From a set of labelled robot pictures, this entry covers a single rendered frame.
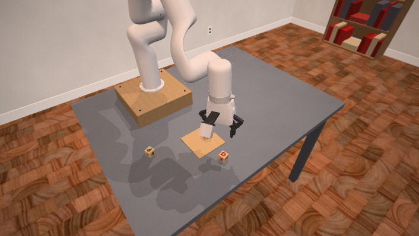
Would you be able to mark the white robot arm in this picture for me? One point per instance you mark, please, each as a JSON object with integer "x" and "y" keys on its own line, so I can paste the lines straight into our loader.
{"x": 150, "y": 18}

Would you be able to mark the orange flat mat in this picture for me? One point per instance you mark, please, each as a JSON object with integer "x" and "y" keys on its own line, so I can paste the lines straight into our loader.
{"x": 200, "y": 146}

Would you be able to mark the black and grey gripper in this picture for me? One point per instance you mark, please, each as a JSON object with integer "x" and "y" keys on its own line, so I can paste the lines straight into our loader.
{"x": 227, "y": 115}

